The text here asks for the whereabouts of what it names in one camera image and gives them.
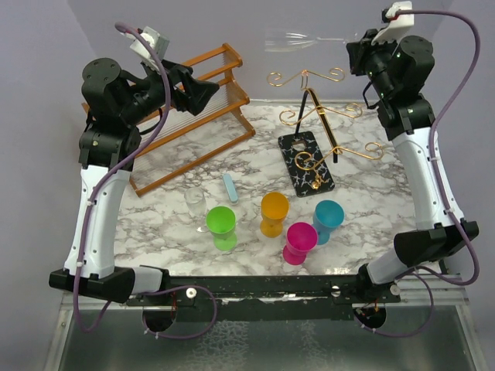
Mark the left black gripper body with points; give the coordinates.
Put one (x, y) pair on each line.
(148, 94)

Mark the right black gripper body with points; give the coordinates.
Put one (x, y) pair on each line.
(371, 60)

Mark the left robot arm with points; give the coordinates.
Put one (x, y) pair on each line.
(117, 102)

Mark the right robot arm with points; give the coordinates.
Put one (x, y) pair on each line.
(397, 70)

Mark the wooden shelf rack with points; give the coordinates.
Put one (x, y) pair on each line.
(187, 141)

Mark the light blue nail file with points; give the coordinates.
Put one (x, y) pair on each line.
(230, 188)

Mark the green plastic goblet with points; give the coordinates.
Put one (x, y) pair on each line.
(221, 222)

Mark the orange plastic goblet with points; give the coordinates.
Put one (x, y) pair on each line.
(274, 209)

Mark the blue plastic goblet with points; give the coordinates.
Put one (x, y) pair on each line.
(327, 217)

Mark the pink plastic goblet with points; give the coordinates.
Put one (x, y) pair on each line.
(301, 237)

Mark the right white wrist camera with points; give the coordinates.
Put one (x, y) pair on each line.
(397, 25)

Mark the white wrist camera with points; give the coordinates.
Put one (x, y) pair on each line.
(157, 42)
(397, 25)

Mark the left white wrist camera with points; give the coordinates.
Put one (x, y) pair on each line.
(157, 42)

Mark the gold wire glass rack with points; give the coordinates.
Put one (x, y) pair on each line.
(304, 159)

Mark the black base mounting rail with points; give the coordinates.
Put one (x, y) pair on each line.
(265, 298)

